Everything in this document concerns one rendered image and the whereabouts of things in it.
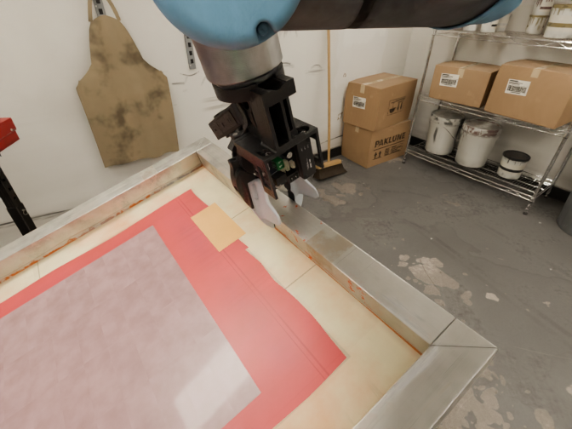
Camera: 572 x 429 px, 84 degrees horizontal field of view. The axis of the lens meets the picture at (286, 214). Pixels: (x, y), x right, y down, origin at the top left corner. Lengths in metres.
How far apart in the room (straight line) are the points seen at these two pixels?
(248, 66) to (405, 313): 0.27
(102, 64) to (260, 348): 2.09
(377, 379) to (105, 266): 0.42
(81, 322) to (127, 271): 0.08
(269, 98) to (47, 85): 2.11
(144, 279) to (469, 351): 0.40
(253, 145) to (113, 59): 2.02
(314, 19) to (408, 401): 0.28
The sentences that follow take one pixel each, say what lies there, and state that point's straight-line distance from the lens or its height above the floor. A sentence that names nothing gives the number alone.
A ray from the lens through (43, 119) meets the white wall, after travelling 2.39.
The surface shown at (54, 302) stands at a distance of 0.58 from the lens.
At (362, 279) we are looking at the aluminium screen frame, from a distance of 0.36.
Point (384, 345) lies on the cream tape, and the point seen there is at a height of 1.23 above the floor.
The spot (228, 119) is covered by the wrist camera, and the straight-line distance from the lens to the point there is 0.38.
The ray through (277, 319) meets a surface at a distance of 0.39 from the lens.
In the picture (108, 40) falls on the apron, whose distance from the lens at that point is 2.32.
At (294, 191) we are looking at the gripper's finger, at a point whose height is 1.29.
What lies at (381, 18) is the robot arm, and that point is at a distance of 0.22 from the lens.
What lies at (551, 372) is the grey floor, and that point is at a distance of 2.15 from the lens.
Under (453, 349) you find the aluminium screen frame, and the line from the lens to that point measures 0.33.
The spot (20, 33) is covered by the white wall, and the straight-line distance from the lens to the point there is 2.32.
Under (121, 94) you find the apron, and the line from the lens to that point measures 2.36.
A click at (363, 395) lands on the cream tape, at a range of 0.35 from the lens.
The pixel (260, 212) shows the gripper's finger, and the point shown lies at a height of 1.28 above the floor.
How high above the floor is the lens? 1.52
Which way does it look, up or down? 35 degrees down
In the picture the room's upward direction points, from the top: straight up
